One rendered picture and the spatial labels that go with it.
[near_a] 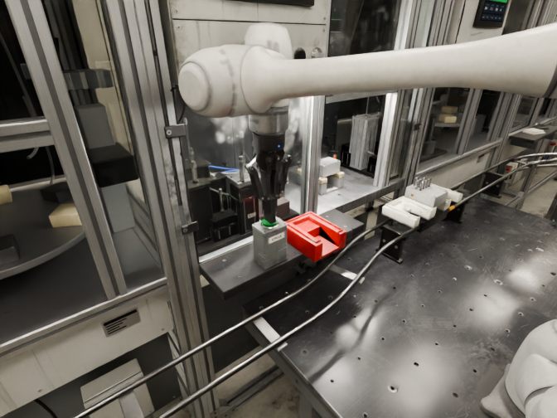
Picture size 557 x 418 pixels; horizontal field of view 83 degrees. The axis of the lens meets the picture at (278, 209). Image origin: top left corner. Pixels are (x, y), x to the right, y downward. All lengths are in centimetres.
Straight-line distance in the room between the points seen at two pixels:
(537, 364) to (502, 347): 31
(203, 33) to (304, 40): 28
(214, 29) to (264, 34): 14
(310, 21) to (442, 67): 43
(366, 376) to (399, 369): 10
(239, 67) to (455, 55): 33
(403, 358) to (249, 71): 83
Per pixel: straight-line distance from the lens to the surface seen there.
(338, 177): 132
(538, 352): 88
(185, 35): 74
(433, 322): 115
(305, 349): 99
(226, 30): 78
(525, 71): 59
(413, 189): 138
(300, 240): 91
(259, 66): 53
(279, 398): 170
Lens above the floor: 146
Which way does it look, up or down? 28 degrees down
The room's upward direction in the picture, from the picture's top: straight up
